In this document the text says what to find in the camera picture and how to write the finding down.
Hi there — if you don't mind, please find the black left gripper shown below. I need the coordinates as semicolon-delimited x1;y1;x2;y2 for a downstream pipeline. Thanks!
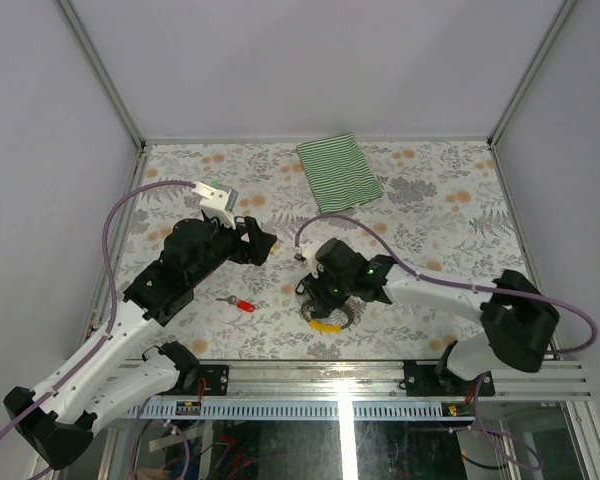
190;214;277;288

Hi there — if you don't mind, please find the red tag key lower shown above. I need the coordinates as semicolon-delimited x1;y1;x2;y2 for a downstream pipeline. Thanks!
217;295;256;313

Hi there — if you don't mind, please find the floral tablecloth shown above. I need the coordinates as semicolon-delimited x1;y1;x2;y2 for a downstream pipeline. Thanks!
116;137;528;370

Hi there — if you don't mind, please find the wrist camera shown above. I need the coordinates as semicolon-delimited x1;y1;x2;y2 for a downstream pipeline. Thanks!
192;181;238;230
294;240;322;263

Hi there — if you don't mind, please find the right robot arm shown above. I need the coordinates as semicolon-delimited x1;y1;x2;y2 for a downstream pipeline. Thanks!
295;238;560;395

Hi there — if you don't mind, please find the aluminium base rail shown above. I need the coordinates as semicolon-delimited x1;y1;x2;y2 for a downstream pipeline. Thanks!
54;357;591;401

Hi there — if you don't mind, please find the green white striped cloth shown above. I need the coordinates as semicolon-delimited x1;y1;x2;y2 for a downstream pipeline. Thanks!
296;134;383;213

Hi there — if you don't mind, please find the large metal keyring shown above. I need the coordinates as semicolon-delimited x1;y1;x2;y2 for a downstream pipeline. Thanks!
300;299;355;333

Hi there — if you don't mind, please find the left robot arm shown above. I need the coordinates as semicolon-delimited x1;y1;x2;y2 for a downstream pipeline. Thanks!
3;217;277;470

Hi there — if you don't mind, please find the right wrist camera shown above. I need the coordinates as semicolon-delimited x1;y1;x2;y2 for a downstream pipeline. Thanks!
294;240;322;263

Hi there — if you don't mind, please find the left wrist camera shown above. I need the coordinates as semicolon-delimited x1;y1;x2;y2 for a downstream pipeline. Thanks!
192;181;238;230

